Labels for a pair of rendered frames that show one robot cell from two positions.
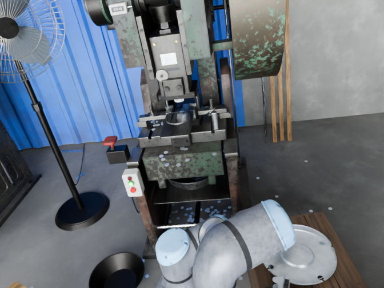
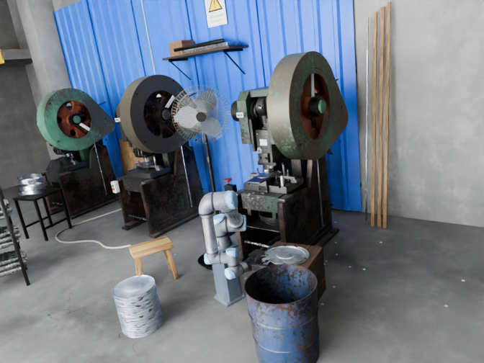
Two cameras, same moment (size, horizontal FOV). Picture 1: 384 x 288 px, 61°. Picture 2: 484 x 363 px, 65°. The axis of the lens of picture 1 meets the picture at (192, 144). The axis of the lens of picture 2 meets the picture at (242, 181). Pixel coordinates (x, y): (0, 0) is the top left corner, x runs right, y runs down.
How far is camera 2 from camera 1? 1.93 m
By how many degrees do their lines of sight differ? 31
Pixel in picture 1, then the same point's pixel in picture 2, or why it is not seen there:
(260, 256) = (217, 203)
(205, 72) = not seen: hidden behind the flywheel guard
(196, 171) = (266, 208)
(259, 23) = (281, 130)
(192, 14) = not seen: hidden behind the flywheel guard
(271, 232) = (222, 196)
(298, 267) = (279, 258)
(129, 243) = not seen: hidden behind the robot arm
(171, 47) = (264, 136)
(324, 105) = (431, 208)
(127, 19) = (244, 119)
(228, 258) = (206, 199)
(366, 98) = (472, 210)
